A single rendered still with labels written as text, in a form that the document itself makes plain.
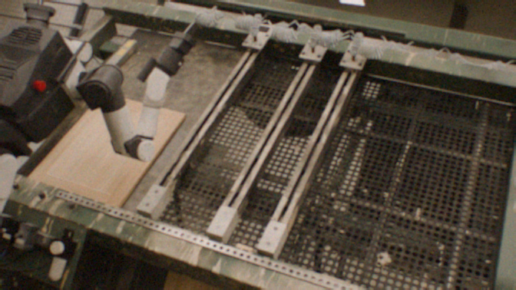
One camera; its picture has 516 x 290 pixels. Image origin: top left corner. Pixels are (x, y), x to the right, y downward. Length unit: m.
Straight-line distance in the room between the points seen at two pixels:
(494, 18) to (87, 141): 5.73
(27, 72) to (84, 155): 0.66
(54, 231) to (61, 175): 0.28
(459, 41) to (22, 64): 2.10
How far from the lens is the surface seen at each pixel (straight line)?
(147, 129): 2.04
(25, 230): 2.15
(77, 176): 2.35
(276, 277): 1.87
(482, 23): 7.32
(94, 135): 2.49
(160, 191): 2.11
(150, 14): 3.00
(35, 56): 1.87
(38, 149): 2.50
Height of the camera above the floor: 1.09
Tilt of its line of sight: 5 degrees up
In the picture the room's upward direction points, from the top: 16 degrees clockwise
